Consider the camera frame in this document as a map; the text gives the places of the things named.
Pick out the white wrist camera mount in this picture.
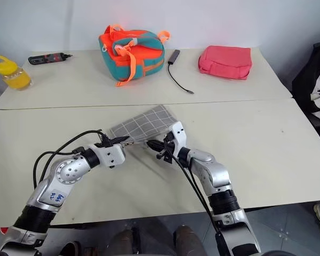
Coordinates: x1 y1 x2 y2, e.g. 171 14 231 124
166 121 188 158
88 143 127 169

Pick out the pink fabric pouch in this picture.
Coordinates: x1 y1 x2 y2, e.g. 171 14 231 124
197 45 253 81

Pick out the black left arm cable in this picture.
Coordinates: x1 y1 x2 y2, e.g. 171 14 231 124
33 129 106 187

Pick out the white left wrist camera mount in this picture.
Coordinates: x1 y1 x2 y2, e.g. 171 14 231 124
88 143 127 169

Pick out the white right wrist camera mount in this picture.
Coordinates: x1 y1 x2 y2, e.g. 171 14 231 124
166 121 188 158

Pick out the grey plaid pouch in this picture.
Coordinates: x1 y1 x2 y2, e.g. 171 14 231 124
109 104 177 146

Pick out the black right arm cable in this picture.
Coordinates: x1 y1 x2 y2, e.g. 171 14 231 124
171 149 225 256

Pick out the orange and teal bag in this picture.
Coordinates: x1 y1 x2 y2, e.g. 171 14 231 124
98 24 171 89

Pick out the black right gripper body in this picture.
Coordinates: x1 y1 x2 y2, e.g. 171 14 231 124
155 131 178 163

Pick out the grey adapter with black cable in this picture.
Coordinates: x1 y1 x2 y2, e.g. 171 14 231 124
167 49 196 95

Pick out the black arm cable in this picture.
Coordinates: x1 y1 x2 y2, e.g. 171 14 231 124
171 149 225 256
33 129 106 187

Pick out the yellow lidded plastic bottle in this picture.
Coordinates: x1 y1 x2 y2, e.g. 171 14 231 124
0 54 33 91

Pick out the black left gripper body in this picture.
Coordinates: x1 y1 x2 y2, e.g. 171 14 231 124
97 134 116 148

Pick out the black and red handheld tool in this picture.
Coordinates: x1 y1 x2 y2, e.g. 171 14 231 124
28 52 74 65

